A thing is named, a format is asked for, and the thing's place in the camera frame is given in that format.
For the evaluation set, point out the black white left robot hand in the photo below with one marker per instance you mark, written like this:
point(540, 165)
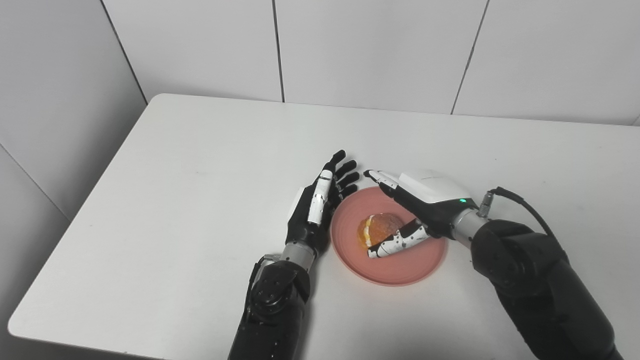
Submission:
point(305, 225)

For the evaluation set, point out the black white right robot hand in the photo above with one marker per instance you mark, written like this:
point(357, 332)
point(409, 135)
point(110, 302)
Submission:
point(430, 200)

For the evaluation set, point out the orange cream puff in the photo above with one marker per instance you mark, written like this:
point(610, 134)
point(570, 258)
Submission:
point(380, 227)

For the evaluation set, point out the pink round plate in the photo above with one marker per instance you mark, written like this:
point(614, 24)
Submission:
point(400, 267)

